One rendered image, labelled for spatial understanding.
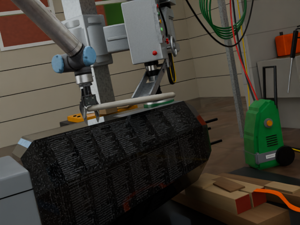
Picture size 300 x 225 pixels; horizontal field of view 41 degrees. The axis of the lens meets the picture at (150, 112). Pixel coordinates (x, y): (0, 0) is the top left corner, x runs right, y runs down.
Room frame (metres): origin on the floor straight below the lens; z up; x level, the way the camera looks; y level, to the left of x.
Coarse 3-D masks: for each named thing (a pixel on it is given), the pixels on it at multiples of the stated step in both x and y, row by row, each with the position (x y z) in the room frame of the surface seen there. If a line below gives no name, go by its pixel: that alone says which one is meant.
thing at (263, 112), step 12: (264, 72) 3.61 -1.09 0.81; (276, 72) 3.43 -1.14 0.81; (264, 84) 3.61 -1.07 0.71; (276, 84) 3.42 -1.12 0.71; (264, 96) 3.61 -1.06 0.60; (276, 96) 3.41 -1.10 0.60; (252, 108) 3.51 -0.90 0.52; (264, 108) 3.38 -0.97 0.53; (276, 108) 3.39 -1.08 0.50; (252, 120) 3.44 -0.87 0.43; (264, 120) 3.37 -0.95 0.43; (276, 120) 3.39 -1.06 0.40; (252, 132) 3.40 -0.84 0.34; (264, 132) 3.36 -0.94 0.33; (276, 132) 3.38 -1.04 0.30; (252, 144) 3.40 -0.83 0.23; (264, 144) 3.36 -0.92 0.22; (276, 144) 3.38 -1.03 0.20; (252, 156) 3.41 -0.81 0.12; (264, 156) 3.35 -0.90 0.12; (276, 156) 3.35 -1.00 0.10; (288, 156) 3.35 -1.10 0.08; (264, 168) 3.38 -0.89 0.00
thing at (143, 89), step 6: (162, 66) 2.86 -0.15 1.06; (162, 72) 2.81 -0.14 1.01; (144, 78) 2.73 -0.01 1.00; (156, 78) 2.63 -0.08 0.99; (138, 84) 2.60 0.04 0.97; (144, 84) 2.70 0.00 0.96; (150, 84) 2.68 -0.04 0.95; (156, 84) 2.56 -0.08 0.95; (138, 90) 2.54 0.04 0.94; (144, 90) 2.59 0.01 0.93; (150, 90) 2.43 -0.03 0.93; (156, 90) 2.53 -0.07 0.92; (132, 96) 2.40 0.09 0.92; (138, 96) 2.51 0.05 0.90
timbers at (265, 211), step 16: (224, 176) 3.10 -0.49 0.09; (240, 176) 3.02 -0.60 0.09; (192, 208) 2.75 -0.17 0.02; (208, 208) 2.55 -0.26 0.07; (256, 208) 2.32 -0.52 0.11; (272, 208) 2.28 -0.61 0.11; (240, 224) 2.26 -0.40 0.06; (256, 224) 2.13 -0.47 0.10; (272, 224) 2.16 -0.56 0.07; (288, 224) 2.21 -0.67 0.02
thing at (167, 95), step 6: (144, 96) 1.95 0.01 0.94; (150, 96) 1.96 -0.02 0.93; (156, 96) 1.97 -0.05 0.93; (162, 96) 1.99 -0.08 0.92; (168, 96) 2.03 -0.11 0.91; (174, 96) 2.11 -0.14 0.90; (114, 102) 1.94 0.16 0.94; (120, 102) 1.93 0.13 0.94; (126, 102) 1.93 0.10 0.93; (132, 102) 1.93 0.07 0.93; (138, 102) 1.94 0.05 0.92; (144, 102) 1.95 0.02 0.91; (90, 108) 2.04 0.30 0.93; (96, 108) 2.00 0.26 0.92; (102, 108) 1.98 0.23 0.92
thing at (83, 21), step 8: (80, 16) 3.17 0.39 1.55; (88, 16) 3.21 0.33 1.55; (96, 16) 3.29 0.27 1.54; (64, 24) 3.27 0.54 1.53; (72, 24) 3.20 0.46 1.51; (80, 24) 3.18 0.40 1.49; (88, 24) 3.20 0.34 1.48; (96, 24) 3.28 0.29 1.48; (104, 24) 3.36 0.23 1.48; (88, 40) 3.17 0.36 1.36; (104, 56) 3.25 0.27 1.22; (96, 64) 3.19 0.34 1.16; (104, 64) 3.28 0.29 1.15
